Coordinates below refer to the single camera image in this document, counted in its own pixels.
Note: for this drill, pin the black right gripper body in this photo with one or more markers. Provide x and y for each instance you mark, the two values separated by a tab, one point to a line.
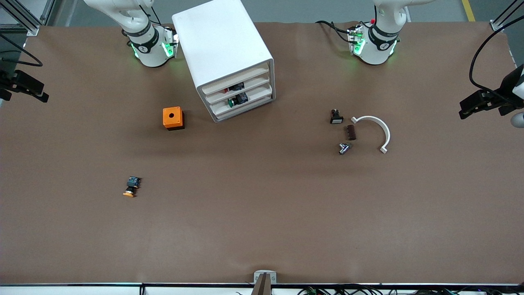
8	78

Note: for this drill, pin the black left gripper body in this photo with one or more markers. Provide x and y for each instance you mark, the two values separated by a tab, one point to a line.
502	99

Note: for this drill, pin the red push button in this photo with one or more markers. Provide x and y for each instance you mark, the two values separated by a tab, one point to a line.
235	87

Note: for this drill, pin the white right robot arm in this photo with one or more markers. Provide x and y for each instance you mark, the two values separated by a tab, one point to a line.
149	53

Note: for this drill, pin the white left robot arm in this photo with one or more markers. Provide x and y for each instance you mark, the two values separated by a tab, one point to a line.
374	51

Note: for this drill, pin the orange capped push button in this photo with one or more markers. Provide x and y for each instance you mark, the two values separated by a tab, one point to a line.
132	186

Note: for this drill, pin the white drawer cabinet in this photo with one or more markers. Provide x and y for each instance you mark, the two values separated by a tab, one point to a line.
217	41

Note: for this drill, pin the green push button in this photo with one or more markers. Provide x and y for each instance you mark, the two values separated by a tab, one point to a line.
237	100

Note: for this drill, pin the white drawer with green button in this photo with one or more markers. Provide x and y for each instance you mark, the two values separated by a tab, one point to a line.
258	93

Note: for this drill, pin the white curved arc piece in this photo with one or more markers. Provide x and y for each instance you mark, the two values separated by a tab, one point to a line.
380	125

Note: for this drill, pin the small brown block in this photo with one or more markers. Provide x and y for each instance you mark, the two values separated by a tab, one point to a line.
351	132

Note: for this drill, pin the orange box with round hole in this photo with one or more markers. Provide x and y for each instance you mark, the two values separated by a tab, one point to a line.
172	119

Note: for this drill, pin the aluminium frame post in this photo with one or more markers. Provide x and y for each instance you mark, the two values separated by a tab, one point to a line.
24	20
501	18

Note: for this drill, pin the silver key switch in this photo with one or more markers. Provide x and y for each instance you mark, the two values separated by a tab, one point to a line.
344	148

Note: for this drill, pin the black white rectangular switch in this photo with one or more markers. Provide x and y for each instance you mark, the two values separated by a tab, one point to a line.
336	118

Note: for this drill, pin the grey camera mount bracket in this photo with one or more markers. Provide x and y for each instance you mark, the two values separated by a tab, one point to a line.
265	278

